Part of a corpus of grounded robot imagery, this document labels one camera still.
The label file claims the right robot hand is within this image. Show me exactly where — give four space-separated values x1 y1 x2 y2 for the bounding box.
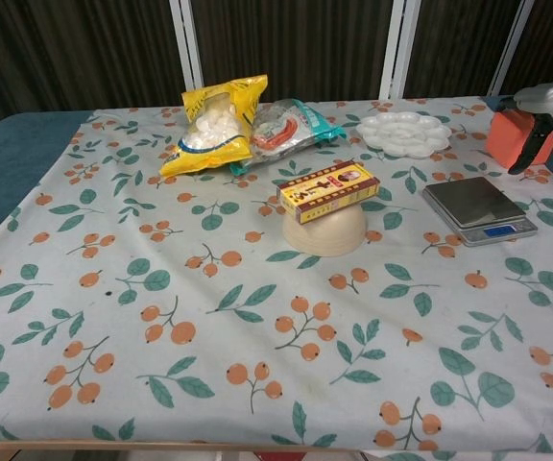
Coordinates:
498 81 553 176

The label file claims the orange block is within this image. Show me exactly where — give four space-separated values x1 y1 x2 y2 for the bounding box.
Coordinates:
486 109 553 169

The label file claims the silver digital kitchen scale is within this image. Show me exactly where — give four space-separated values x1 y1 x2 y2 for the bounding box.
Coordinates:
422 176 540 249

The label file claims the white flower palette dish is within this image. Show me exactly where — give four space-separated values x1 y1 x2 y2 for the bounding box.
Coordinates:
355 110 452 158

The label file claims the yellow red carton box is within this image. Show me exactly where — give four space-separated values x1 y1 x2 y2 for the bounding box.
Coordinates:
276 161 381 226

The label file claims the beige wooden bowl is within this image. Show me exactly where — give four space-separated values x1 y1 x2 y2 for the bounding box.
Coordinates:
281 204 369 258

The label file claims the clear teal snack bag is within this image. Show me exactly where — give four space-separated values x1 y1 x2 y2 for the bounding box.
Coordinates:
229 98 347 175

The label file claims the yellow marshmallow bag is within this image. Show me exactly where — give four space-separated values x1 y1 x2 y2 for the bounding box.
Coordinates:
159 74 269 178

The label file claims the floral orange berry tablecloth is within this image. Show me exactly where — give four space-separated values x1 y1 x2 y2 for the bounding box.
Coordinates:
0 95 553 461

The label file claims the teal table cover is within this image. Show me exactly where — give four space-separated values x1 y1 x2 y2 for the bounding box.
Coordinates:
0 94 553 255

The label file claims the dark folding screen white frame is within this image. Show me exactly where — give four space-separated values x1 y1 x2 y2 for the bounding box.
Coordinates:
0 0 553 124

